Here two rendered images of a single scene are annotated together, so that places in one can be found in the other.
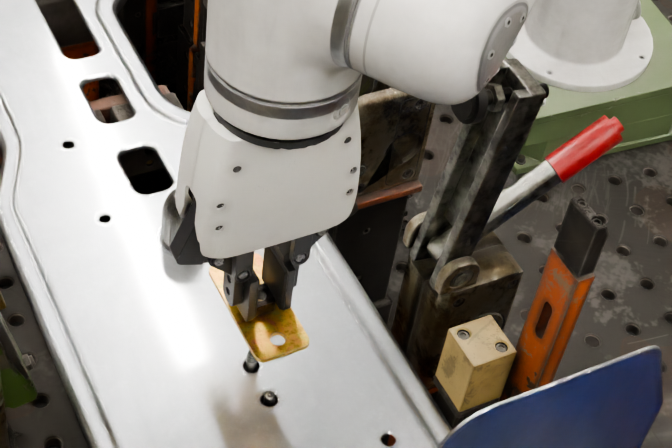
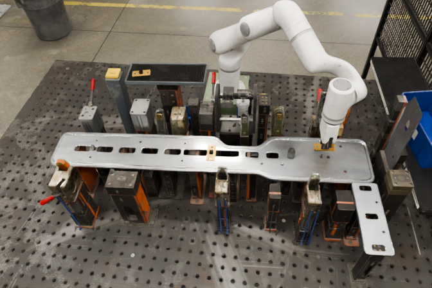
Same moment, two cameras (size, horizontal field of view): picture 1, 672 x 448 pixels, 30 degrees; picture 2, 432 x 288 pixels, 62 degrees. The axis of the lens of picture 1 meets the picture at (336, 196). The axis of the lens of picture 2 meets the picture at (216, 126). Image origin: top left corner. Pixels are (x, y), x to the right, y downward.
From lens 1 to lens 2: 1.15 m
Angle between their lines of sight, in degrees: 33
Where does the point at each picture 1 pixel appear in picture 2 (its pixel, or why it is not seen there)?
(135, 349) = (312, 170)
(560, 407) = (416, 108)
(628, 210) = not seen: hidden behind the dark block
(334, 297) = (311, 141)
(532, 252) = not seen: hidden behind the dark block
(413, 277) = (315, 129)
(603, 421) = (411, 107)
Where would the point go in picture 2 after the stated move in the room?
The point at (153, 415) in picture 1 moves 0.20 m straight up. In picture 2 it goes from (326, 171) to (336, 141)
